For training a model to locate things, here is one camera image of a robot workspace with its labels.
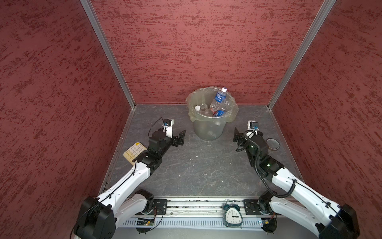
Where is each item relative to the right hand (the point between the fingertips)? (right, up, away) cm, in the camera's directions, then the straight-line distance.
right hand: (242, 131), depth 77 cm
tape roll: (+28, -11, +21) cm, 36 cm away
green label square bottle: (-20, +15, +21) cm, 32 cm away
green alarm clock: (-7, -39, -9) cm, 41 cm away
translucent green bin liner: (-18, +22, +17) cm, 33 cm away
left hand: (-35, 0, +3) cm, 35 cm away
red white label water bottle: (-24, +13, +12) cm, 30 cm away
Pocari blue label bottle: (-10, +16, +12) cm, 22 cm away
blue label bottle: (-6, +14, +8) cm, 17 cm away
